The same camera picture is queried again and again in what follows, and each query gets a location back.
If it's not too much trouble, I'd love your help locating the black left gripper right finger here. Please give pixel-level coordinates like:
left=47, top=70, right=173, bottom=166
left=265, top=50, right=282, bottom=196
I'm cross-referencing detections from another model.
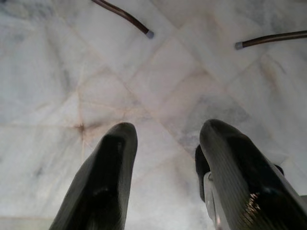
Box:
left=199, top=119, right=307, bottom=230

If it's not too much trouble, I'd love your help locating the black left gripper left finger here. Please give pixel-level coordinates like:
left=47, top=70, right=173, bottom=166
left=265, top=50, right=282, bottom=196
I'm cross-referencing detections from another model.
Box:
left=49, top=122, right=138, bottom=230

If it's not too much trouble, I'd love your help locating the grey and black robot leg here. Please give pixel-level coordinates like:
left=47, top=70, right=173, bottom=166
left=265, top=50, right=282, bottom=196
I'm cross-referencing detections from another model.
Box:
left=195, top=144, right=231, bottom=230

